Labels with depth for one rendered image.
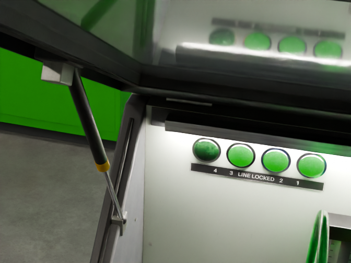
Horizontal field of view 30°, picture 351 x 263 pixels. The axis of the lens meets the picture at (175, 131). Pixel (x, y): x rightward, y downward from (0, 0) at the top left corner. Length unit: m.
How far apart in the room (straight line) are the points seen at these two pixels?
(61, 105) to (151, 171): 2.57
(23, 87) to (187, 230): 2.65
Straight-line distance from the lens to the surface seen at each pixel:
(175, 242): 1.27
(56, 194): 3.44
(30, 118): 3.88
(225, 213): 1.21
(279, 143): 1.08
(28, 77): 3.75
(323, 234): 0.89
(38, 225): 3.25
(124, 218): 1.07
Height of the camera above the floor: 1.96
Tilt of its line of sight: 29 degrees down
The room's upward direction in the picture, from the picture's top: 3 degrees clockwise
